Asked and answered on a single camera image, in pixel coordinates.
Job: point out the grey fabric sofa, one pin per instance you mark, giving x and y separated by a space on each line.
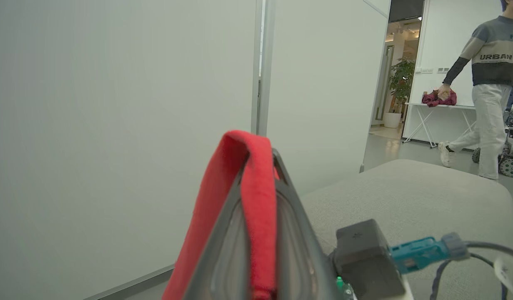
406 196

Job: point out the red and white garment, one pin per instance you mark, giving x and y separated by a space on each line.
260 208

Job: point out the dark red cloth bundle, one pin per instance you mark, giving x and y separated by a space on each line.
448 100

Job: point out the dark grey wrist camera box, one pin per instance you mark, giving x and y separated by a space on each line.
364 258

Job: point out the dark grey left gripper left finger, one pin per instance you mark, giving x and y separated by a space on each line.
223 258

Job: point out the green leafy plant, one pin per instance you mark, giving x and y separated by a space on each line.
402 79

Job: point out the grey metal partition post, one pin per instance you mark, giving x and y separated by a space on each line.
266 62

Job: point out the person in grey sweater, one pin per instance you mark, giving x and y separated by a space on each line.
494 62

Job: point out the wheeled robot with spotted wheels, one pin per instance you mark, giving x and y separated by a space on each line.
512 162

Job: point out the white folding table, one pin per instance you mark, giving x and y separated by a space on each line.
460 107

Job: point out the glass door with frame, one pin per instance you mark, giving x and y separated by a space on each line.
384 83

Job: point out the white plant pot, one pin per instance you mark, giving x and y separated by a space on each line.
392 120

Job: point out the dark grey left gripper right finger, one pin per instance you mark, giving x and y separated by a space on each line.
298 258

